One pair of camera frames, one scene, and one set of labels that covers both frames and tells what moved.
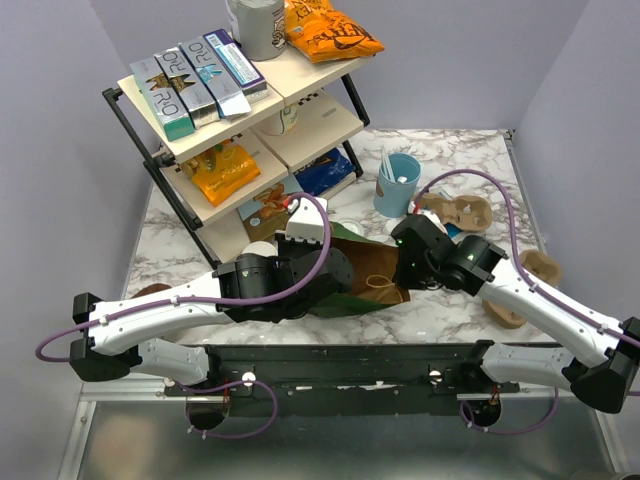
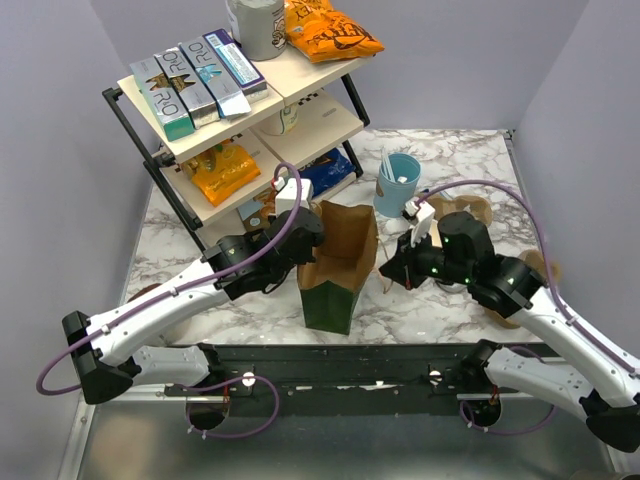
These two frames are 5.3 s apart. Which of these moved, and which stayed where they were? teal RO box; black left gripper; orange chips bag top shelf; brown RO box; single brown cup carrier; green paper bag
Moved: black left gripper; green paper bag
Stayed: orange chips bag top shelf; single brown cup carrier; teal RO box; brown RO box
